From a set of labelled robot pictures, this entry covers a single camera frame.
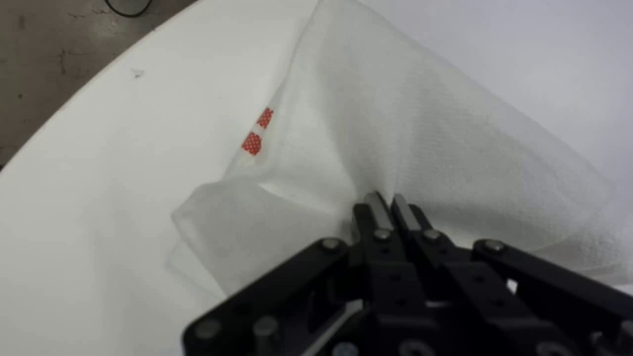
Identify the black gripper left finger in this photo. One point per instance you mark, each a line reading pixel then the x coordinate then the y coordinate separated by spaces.
pixel 283 310

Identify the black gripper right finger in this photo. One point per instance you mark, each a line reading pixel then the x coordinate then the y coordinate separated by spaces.
pixel 522 304

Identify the white towel with red stripes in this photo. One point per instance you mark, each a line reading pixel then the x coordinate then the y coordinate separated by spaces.
pixel 364 108

